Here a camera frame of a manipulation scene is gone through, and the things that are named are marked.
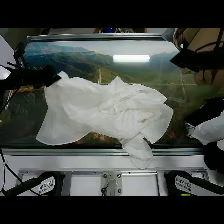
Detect tan garment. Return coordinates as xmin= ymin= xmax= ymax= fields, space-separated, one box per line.
xmin=181 ymin=27 xmax=224 ymax=86

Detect silver frame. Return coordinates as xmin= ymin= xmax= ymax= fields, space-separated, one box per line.
xmin=0 ymin=32 xmax=224 ymax=197

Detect white long-sleeved shirt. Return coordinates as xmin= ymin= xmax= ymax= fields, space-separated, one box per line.
xmin=35 ymin=70 xmax=174 ymax=170

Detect black cable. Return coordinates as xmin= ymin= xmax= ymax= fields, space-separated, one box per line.
xmin=0 ymin=149 xmax=26 ymax=196

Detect checked garment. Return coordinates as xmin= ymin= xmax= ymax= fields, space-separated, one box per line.
xmin=173 ymin=27 xmax=188 ymax=51

